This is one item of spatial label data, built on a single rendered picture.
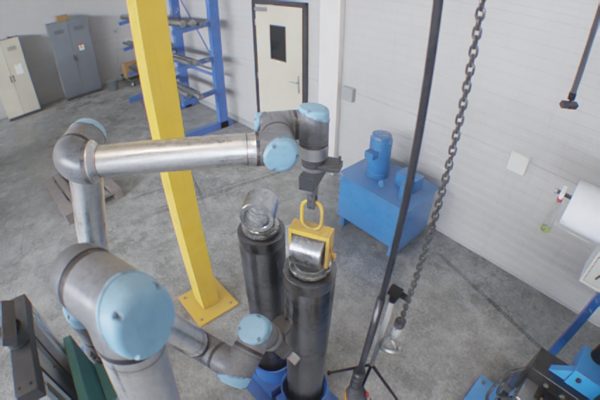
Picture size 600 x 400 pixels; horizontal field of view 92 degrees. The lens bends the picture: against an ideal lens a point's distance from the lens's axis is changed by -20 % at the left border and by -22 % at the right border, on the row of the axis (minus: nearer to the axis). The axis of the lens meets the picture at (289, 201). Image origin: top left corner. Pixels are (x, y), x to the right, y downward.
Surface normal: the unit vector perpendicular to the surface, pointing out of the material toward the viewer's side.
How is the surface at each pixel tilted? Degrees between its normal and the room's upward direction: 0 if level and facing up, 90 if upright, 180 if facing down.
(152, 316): 82
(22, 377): 0
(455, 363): 0
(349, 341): 0
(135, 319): 82
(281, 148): 90
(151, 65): 90
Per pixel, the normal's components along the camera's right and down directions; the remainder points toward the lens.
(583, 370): -0.01, -0.81
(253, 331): -0.18, -0.59
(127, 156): 0.14, 0.01
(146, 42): 0.65, 0.44
